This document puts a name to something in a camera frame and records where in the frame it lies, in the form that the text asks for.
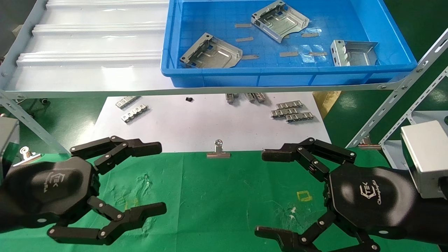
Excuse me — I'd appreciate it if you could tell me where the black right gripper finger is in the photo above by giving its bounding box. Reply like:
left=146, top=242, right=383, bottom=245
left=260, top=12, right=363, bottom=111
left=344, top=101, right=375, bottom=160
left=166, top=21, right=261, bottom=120
left=262, top=137, right=357, bottom=182
left=254, top=210, right=381, bottom=252

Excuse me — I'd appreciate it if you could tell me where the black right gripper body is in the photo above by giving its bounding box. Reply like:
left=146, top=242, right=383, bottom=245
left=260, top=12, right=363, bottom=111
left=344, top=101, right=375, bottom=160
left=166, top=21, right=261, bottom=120
left=324, top=164, right=418, bottom=240

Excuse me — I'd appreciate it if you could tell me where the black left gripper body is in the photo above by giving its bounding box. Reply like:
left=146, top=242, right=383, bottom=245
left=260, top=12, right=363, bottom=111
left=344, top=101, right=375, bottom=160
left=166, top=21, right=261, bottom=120
left=5, top=156, right=101, bottom=229

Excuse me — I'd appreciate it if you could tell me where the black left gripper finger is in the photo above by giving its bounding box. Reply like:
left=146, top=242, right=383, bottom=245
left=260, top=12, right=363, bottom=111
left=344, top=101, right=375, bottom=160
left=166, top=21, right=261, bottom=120
left=70, top=136, right=162, bottom=175
left=47, top=196, right=167, bottom=245

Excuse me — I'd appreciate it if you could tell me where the sheet metal bracket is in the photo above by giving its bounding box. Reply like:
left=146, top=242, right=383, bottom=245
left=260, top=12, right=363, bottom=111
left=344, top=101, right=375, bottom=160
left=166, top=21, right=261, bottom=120
left=179, top=33, right=243, bottom=69
left=330, top=40, right=379, bottom=67
left=251, top=0, right=310, bottom=44

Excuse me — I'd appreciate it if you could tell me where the brown cardboard piece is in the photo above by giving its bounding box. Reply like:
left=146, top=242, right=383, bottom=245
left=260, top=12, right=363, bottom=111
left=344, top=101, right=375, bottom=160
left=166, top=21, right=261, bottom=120
left=313, top=91, right=342, bottom=119

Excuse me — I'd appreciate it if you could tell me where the grey side rack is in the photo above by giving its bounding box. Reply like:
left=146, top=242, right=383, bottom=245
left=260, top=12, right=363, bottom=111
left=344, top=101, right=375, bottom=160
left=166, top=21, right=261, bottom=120
left=380, top=66, right=448, bottom=170

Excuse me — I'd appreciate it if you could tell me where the grey perforated rack upright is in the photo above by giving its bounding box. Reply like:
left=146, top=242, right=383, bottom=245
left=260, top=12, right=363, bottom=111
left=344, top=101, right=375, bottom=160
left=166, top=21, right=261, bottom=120
left=0, top=91, right=70, bottom=154
left=346, top=28, right=448, bottom=148

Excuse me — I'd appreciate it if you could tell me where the blue plastic bin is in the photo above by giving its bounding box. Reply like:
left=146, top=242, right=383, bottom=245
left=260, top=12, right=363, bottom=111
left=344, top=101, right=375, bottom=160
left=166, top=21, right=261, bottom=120
left=160, top=0, right=418, bottom=88

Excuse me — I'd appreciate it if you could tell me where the green cloth mat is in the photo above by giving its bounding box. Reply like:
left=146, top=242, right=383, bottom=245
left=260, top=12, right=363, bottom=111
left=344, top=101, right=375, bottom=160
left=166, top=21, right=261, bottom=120
left=0, top=149, right=441, bottom=252

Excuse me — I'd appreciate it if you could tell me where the clear plastic film piece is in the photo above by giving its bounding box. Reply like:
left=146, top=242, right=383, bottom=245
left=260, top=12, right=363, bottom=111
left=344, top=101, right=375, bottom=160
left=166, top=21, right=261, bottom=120
left=301, top=44, right=328, bottom=64

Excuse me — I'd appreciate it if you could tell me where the white paper sheet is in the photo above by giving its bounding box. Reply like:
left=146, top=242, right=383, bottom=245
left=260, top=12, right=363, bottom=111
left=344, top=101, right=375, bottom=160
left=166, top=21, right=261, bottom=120
left=92, top=92, right=333, bottom=153

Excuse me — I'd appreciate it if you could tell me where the white ridged plastic board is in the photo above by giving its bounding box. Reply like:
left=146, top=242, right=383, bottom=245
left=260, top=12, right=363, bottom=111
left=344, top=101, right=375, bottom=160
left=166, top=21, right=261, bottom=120
left=5, top=0, right=175, bottom=93

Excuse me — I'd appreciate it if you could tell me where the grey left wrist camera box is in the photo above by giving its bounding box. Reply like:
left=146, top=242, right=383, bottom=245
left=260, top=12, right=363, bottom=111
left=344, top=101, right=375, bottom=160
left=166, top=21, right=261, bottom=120
left=0, top=117, right=20, bottom=175

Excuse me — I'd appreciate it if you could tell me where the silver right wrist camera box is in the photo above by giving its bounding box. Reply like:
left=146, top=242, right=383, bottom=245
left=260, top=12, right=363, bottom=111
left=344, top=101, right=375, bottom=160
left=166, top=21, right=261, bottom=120
left=400, top=121, right=448, bottom=199

